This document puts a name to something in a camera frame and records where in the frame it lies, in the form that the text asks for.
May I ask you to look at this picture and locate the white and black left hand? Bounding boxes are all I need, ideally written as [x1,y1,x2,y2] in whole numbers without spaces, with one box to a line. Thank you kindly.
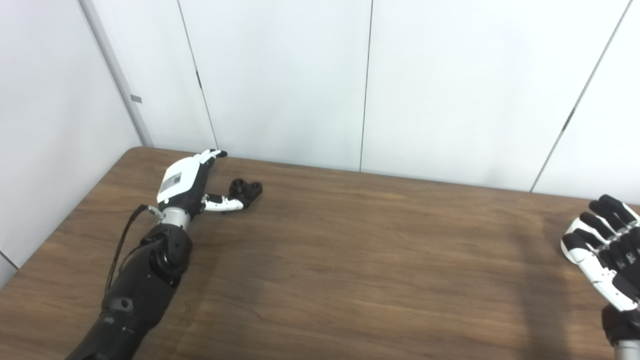
[156,149,246,213]

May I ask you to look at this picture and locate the white and black right hand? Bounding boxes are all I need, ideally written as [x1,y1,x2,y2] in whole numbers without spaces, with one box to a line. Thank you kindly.
[560,194,640,346]

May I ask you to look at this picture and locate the grey wall post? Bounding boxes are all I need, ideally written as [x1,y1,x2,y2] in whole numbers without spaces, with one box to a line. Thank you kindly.
[77,0,153,148]

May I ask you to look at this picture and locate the black flanged holder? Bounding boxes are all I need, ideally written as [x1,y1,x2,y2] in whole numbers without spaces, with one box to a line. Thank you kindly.
[229,179,264,209]

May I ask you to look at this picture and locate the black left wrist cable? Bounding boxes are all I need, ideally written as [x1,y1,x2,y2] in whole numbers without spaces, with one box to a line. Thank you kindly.
[105,204,166,293]

